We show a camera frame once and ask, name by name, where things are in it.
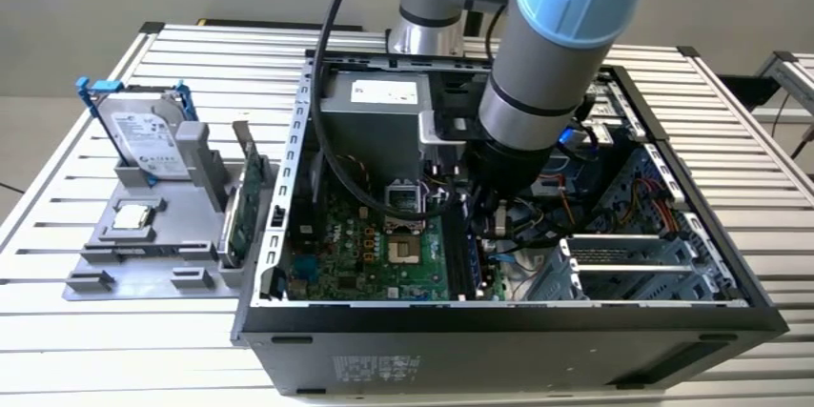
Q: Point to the hard disk in blue carrier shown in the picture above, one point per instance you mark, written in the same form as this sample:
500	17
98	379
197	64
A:
144	135

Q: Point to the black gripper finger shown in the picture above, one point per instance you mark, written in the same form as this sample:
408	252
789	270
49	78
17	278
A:
512	218
485	216

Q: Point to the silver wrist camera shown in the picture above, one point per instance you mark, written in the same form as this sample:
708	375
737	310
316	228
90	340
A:
440	130

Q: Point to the RAM stick with blue label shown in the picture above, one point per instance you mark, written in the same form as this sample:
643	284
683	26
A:
476	259

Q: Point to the black RAM slot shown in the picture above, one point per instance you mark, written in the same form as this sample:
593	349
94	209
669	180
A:
463	278
451	264

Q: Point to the grey power supply unit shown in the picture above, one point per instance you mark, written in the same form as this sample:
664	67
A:
376	135

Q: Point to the green motherboard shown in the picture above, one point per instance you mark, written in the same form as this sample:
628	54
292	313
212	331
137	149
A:
414	278

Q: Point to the grey metal drive cage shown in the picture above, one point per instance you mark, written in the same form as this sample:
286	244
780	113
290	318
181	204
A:
608	135

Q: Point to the CPU socket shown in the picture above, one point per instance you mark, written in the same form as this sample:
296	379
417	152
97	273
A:
405	249

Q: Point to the dark RAM stick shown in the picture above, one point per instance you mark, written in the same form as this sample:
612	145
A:
144	251

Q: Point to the aluminium side table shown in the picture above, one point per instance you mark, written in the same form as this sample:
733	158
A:
789	68

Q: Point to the grey metal disk bay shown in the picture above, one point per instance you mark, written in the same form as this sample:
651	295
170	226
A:
627	268

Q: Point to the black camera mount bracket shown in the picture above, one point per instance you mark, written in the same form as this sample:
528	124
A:
459	92

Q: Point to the silver CPU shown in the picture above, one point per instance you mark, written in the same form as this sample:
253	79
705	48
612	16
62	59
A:
130	218

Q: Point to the black flat bar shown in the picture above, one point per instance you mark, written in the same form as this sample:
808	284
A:
280	24

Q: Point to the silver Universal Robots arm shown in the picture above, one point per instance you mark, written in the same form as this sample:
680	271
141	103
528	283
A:
548	68

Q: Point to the grey plastic parts rack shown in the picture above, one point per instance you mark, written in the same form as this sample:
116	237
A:
185	216

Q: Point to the blue expansion slot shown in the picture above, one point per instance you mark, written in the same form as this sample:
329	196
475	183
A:
306	268

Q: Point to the green graphics card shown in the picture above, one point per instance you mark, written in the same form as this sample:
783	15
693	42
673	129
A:
245	216

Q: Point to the blue data plug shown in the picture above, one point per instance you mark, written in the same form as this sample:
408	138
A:
503	258

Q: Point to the black PC case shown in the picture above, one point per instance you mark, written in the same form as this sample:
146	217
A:
509	359

